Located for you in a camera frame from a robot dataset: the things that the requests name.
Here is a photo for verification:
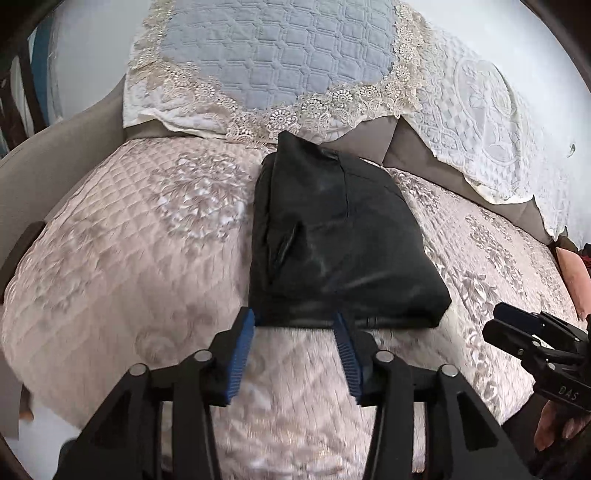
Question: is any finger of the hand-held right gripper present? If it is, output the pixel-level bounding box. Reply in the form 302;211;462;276
482;320;546;365
493;302;587;344

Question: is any grey sofa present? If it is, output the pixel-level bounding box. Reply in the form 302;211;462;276
0;74;566;305

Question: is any white embossed cover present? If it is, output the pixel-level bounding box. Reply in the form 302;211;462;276
402;28;573;241

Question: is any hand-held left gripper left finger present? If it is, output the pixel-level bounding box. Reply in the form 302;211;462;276
53;308;256;480

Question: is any pink quilted sofa cover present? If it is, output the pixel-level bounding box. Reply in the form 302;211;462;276
0;136;585;480

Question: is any person's right hand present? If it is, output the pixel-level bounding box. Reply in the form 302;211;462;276
533;399;591;453

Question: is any blue quilted lace-trimmed cover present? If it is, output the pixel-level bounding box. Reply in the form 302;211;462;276
122;0;437;144

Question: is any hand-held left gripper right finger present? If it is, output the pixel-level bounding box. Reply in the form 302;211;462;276
333;311;534;480

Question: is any black jacket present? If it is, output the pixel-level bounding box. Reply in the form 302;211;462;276
248;130;452;329

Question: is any pink cushion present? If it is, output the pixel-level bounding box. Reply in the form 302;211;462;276
554;246;591;321

